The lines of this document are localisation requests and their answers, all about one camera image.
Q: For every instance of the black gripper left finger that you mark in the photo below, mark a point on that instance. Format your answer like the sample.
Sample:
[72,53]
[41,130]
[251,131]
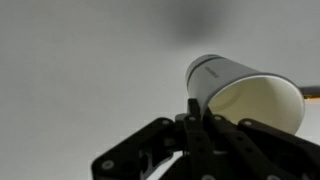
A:
[196,146]

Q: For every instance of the white paper cup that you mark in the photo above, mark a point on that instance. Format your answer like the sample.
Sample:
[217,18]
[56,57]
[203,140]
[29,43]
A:
[233,76]

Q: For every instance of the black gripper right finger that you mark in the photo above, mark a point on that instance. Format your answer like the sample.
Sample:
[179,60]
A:
[266,153]

